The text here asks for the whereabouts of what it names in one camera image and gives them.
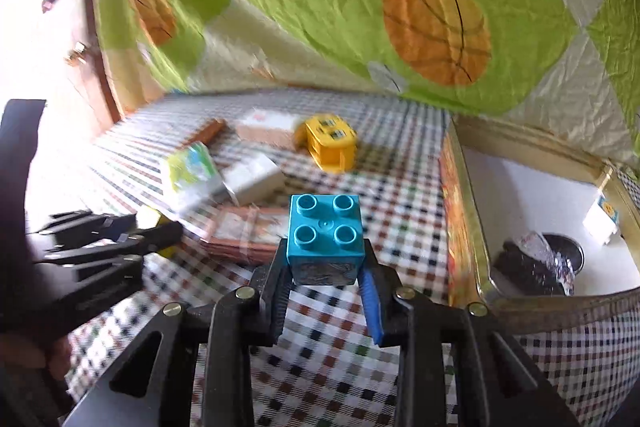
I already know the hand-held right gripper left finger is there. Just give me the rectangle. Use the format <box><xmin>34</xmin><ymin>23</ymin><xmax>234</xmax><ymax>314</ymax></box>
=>
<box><xmin>62</xmin><ymin>247</ymin><xmax>296</xmax><ymax>427</ymax></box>

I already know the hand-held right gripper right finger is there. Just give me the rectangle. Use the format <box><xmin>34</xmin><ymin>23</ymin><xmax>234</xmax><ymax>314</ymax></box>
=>
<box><xmin>357</xmin><ymin>239</ymin><xmax>581</xmax><ymax>427</ymax></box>

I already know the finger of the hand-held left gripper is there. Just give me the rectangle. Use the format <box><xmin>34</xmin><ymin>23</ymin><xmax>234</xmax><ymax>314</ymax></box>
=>
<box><xmin>32</xmin><ymin>221</ymin><xmax>184</xmax><ymax>266</ymax></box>
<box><xmin>46</xmin><ymin>209</ymin><xmax>138</xmax><ymax>245</ymax></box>

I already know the yellow cube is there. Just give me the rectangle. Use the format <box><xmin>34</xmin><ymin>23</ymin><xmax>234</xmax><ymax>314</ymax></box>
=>
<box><xmin>135</xmin><ymin>207</ymin><xmax>178</xmax><ymax>258</ymax></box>

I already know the brown folding wallet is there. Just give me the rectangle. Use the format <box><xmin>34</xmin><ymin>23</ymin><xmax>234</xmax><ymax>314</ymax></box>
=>
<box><xmin>182</xmin><ymin>204</ymin><xmax>291</xmax><ymax>265</ymax></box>

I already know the green white tissue packet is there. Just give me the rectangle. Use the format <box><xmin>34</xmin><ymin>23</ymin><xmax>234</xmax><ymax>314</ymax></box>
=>
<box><xmin>161</xmin><ymin>142</ymin><xmax>226</xmax><ymax>212</ymax></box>

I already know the blue toy brick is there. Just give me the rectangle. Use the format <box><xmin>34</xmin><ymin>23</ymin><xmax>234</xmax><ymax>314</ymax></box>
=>
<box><xmin>286</xmin><ymin>194</ymin><xmax>365</xmax><ymax>287</ymax></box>

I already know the gold metal tin box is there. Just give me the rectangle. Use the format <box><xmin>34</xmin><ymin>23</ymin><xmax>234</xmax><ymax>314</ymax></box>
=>
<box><xmin>439</xmin><ymin>114</ymin><xmax>640</xmax><ymax>348</ymax></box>

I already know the white charger adapter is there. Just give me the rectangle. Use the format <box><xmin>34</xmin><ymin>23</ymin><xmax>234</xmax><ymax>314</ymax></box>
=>
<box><xmin>220</xmin><ymin>153</ymin><xmax>286</xmax><ymax>206</ymax></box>

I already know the brown comb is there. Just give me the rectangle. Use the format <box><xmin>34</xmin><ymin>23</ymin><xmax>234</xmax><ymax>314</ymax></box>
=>
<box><xmin>185</xmin><ymin>118</ymin><xmax>227</xmax><ymax>145</ymax></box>

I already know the white cardboard box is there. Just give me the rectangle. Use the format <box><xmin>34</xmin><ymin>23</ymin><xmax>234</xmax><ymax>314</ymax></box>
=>
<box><xmin>235</xmin><ymin>109</ymin><xmax>301</xmax><ymax>148</ymax></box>

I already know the yellow face toy brick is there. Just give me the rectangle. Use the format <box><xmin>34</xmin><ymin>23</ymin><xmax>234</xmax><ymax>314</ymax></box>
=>
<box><xmin>293</xmin><ymin>114</ymin><xmax>358</xmax><ymax>172</ymax></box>

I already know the person's left hand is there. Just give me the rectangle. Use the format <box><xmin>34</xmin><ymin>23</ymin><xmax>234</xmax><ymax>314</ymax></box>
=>
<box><xmin>0</xmin><ymin>332</ymin><xmax>73</xmax><ymax>388</ymax></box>

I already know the checkered tablecloth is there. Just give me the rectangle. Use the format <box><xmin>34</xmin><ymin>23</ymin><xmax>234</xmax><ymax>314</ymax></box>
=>
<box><xmin>65</xmin><ymin>87</ymin><xmax>640</xmax><ymax>427</ymax></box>

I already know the dark foil-wrapped object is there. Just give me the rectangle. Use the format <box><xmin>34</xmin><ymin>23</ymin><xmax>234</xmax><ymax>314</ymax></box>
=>
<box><xmin>492</xmin><ymin>231</ymin><xmax>585</xmax><ymax>297</ymax></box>

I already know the white sun toy brick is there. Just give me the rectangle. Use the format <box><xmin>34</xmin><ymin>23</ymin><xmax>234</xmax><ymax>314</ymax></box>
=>
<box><xmin>582</xmin><ymin>192</ymin><xmax>623</xmax><ymax>248</ymax></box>

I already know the brass door handle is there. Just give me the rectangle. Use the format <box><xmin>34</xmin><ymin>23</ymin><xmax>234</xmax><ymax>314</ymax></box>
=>
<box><xmin>65</xmin><ymin>42</ymin><xmax>89</xmax><ymax>66</ymax></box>

